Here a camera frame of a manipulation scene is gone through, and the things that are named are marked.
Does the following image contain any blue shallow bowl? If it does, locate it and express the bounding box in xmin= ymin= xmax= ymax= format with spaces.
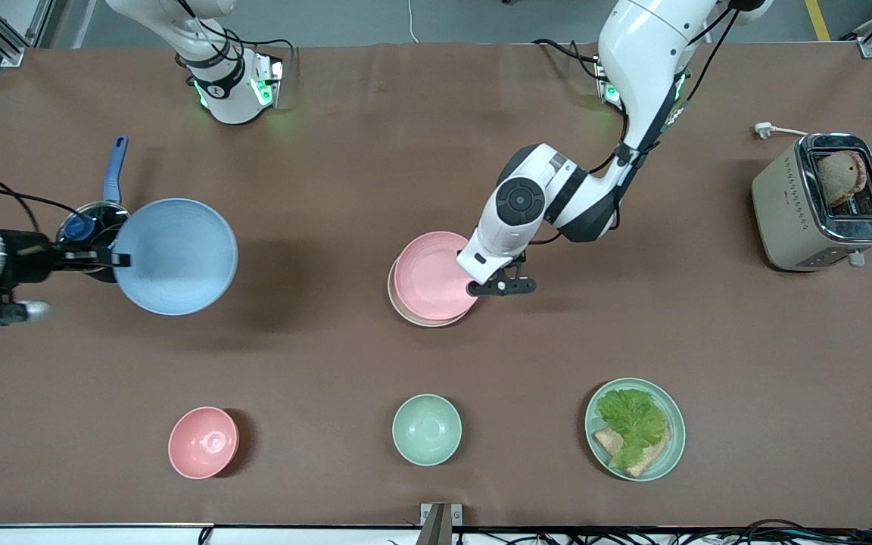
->
xmin=112 ymin=198 xmax=238 ymax=316

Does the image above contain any pink shallow bowl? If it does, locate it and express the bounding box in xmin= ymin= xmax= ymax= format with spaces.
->
xmin=394 ymin=232 xmax=480 ymax=321

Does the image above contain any glass pan lid blue knob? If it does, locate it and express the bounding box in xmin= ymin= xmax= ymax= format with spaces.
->
xmin=58 ymin=203 xmax=128 ymax=282

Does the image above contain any beige shallow bowl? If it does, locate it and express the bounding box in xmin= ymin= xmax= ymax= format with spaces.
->
xmin=388 ymin=257 xmax=475 ymax=328

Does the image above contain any mint green deep bowl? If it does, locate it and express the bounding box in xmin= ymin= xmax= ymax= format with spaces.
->
xmin=392 ymin=394 xmax=462 ymax=466

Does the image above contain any green lettuce leaf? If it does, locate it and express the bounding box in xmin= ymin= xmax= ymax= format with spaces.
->
xmin=597 ymin=388 xmax=668 ymax=469

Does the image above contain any pink deep bowl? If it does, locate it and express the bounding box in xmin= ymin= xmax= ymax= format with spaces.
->
xmin=169 ymin=406 xmax=240 ymax=479

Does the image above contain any toast slice under lettuce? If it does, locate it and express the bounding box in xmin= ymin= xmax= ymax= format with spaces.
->
xmin=593 ymin=426 xmax=671 ymax=478

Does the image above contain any mint green plate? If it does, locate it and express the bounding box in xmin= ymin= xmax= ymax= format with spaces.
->
xmin=585 ymin=378 xmax=687 ymax=482

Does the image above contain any beige steel toaster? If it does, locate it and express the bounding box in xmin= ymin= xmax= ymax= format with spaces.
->
xmin=752 ymin=133 xmax=872 ymax=272

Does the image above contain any white toaster power plug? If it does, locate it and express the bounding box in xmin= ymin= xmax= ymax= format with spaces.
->
xmin=755 ymin=123 xmax=811 ymax=141

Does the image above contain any bread slice in toaster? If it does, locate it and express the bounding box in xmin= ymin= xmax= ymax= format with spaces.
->
xmin=817 ymin=150 xmax=868 ymax=209

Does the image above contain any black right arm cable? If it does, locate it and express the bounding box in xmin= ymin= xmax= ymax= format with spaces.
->
xmin=0 ymin=174 xmax=66 ymax=232

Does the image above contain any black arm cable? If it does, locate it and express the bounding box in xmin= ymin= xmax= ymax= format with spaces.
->
xmin=0 ymin=174 xmax=66 ymax=232
xmin=591 ymin=4 xmax=743 ymax=179

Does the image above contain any steel saucepan blue handle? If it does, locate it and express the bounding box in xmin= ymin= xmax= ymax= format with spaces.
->
xmin=58 ymin=135 xmax=130 ymax=285

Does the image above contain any grey metal table bracket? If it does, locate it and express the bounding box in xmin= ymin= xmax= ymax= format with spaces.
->
xmin=419 ymin=503 xmax=463 ymax=545

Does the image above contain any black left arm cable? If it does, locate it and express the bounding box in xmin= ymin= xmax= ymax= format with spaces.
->
xmin=591 ymin=4 xmax=743 ymax=179

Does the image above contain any black cable bundle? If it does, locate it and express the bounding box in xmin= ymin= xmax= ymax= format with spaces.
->
xmin=387 ymin=519 xmax=872 ymax=545

